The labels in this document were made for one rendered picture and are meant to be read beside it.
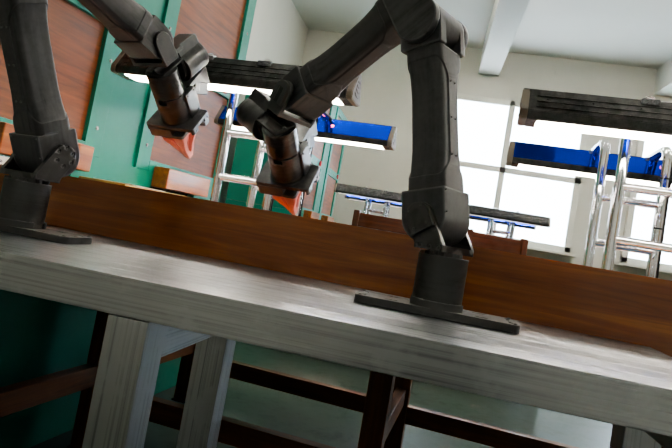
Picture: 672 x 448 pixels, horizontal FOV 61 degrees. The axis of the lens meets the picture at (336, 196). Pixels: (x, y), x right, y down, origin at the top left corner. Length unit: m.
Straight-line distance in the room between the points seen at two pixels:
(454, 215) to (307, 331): 0.27
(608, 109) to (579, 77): 5.46
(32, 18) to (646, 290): 0.92
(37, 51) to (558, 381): 0.76
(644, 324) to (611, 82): 5.93
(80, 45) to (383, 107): 5.03
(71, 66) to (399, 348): 1.33
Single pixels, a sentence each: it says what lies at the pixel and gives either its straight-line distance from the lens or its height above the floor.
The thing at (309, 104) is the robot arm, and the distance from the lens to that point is 0.92.
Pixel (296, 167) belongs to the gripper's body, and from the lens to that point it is 0.98.
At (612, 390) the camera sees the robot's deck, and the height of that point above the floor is 0.66.
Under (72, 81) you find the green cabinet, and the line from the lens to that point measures 1.70.
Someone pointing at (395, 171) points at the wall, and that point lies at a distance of 6.32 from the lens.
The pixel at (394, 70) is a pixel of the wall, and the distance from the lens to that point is 6.57.
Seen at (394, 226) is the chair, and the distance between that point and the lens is 3.68.
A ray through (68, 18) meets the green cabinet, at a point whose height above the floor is 1.17.
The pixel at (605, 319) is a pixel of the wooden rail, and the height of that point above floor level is 0.70.
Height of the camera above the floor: 0.75
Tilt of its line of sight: 3 degrees up
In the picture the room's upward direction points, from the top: 10 degrees clockwise
